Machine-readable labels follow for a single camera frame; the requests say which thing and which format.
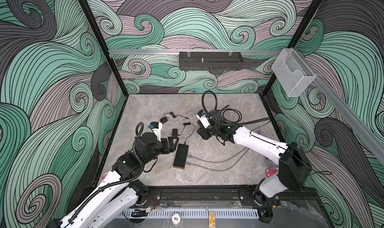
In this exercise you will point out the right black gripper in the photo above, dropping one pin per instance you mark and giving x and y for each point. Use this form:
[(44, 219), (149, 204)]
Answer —
[(202, 131)]

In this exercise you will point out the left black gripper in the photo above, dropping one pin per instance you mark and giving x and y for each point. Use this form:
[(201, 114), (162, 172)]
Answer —
[(172, 147)]

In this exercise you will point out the black power adapter with cable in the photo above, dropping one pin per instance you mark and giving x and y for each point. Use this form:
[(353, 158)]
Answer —
[(176, 134)]

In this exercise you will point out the black network switch box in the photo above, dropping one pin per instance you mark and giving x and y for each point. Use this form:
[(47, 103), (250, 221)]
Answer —
[(181, 156)]

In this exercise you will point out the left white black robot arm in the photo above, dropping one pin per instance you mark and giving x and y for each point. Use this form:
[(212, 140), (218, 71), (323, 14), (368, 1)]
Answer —
[(121, 188)]

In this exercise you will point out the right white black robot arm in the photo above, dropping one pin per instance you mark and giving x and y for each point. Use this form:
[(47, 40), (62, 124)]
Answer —
[(293, 165)]

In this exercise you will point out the round white sticker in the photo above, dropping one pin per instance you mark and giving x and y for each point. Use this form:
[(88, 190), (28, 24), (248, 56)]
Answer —
[(176, 219)]

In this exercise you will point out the pink toy with bunny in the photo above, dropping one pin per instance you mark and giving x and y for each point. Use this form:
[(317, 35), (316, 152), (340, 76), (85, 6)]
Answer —
[(270, 172)]

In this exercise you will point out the yellow label tag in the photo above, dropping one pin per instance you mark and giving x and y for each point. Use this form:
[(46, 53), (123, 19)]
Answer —
[(212, 219)]

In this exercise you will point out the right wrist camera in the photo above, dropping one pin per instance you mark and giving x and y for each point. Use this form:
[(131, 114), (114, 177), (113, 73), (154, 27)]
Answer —
[(201, 115)]

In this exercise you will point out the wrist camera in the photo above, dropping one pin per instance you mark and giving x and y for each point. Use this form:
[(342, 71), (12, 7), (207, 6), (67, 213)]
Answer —
[(201, 115), (156, 128)]

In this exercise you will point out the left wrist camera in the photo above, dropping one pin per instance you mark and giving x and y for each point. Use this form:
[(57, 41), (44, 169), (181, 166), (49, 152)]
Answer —
[(156, 128)]

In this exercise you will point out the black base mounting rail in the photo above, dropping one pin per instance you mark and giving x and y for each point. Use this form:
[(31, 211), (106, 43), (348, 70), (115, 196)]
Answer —
[(242, 194)]

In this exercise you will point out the white slotted cable duct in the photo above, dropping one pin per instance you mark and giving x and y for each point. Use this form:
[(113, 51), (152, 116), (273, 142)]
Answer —
[(204, 213)]

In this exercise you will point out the black perforated wall tray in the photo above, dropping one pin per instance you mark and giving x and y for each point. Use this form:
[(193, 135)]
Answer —
[(215, 62)]

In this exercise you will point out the clear acrylic wall holder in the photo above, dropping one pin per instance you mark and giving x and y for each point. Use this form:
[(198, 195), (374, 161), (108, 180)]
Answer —
[(293, 72)]

